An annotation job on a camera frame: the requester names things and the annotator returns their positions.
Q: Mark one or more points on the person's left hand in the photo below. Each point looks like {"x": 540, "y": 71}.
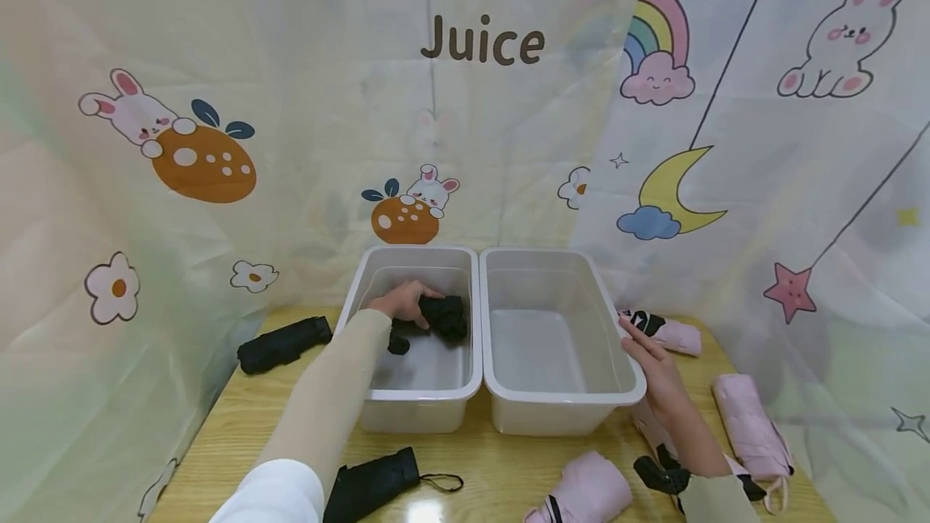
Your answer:
{"x": 402, "y": 301}

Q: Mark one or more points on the person's right hand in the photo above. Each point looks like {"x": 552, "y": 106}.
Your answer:
{"x": 665, "y": 382}

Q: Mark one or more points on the person's right fingers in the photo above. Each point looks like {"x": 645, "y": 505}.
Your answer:
{"x": 639, "y": 335}

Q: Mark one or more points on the person's left fingers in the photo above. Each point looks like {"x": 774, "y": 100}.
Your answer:
{"x": 421, "y": 295}

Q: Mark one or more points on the person's right thumb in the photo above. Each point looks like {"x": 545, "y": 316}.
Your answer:
{"x": 633, "y": 351}

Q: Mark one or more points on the black umbrella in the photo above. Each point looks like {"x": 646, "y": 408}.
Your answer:
{"x": 374, "y": 487}
{"x": 283, "y": 344}
{"x": 447, "y": 320}

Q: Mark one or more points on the person's right forearm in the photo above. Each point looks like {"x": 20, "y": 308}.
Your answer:
{"x": 708, "y": 474}

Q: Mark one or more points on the person's left forearm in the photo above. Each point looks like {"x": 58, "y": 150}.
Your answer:
{"x": 327, "y": 394}

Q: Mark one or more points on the pink folded umbrella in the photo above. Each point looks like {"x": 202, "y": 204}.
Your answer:
{"x": 752, "y": 426}
{"x": 676, "y": 335}
{"x": 585, "y": 491}
{"x": 650, "y": 426}

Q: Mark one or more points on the translucent white plastic bin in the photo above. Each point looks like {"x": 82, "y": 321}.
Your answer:
{"x": 429, "y": 394}
{"x": 541, "y": 353}

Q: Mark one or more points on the black wrist band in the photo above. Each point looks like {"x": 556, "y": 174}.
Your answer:
{"x": 662, "y": 474}

